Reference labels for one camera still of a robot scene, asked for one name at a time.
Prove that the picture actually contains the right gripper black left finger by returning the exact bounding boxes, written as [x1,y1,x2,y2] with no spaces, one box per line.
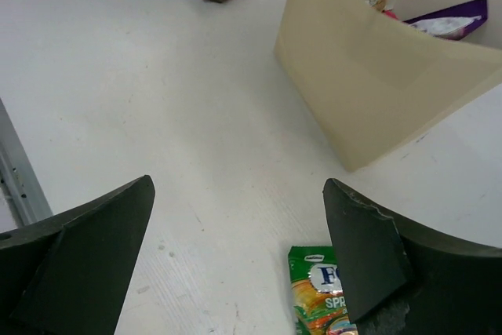
[1,175,154,335]

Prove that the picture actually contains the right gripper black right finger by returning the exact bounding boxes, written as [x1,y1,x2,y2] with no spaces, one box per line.
[323,179,501,334]

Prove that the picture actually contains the purple snack pouch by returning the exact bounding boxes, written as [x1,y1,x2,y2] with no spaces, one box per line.
[405,0,489,41]

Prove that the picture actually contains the red snack packet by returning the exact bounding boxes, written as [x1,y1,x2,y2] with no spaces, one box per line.
[383,10,398,20]

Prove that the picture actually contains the green yellow Fox's candy bag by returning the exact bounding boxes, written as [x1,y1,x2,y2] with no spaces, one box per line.
[288,246,358,335]

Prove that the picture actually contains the beige paper bag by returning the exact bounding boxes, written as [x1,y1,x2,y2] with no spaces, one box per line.
[275,0,501,172]

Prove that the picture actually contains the aluminium table front rail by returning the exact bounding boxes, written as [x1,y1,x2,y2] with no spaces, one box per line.
[1,105,53,231]

